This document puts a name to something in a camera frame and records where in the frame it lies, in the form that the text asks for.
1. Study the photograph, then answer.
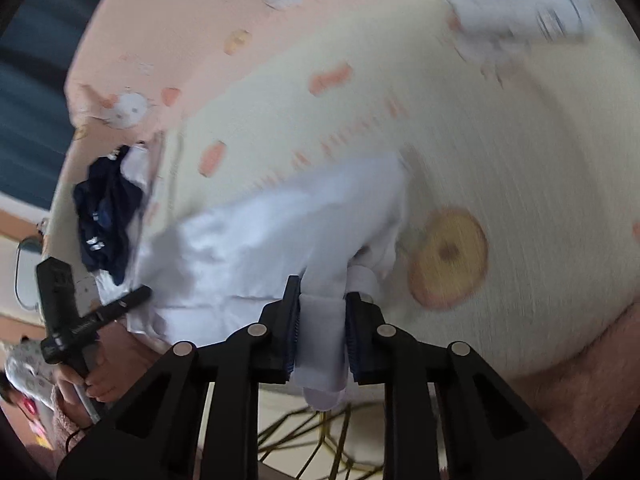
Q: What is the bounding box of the navy printed shirt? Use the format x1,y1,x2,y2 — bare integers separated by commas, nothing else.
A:
72,145,147,286

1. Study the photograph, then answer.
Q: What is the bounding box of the black cable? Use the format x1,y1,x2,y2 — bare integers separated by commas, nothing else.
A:
64,425,97,455

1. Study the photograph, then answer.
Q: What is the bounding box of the small white printed cloth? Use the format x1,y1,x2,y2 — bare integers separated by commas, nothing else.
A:
444,0,599,45

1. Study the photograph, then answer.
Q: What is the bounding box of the blue curtain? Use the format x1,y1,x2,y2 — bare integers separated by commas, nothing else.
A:
0,0,132,207

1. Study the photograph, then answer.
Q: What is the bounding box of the white folded garment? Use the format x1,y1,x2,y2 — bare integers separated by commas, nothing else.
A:
119,145,155,192

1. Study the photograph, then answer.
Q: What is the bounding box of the gold wire rack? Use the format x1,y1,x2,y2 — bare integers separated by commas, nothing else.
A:
257,402,390,480

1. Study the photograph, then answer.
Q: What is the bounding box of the grey patterned cloth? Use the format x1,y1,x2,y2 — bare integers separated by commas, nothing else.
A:
0,337,57,412

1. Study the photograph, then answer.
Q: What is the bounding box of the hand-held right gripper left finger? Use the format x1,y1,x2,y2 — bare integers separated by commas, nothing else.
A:
56,275,302,480

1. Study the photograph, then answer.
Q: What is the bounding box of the white rounded frame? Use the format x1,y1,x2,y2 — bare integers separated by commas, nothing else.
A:
15,236,49,315

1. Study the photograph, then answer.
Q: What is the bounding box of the pink cartoon printed blanket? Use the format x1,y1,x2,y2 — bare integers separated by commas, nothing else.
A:
40,0,640,411

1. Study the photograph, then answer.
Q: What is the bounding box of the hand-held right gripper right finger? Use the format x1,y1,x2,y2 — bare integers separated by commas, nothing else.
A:
345,291,583,480

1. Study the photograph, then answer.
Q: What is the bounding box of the white shirt with navy collar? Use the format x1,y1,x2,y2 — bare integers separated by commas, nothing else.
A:
127,152,412,412

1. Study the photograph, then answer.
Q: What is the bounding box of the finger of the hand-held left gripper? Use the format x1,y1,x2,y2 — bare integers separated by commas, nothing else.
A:
92,285,153,335

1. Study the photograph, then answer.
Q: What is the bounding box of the person's left hand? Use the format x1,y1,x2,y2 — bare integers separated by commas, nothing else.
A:
54,342,151,405

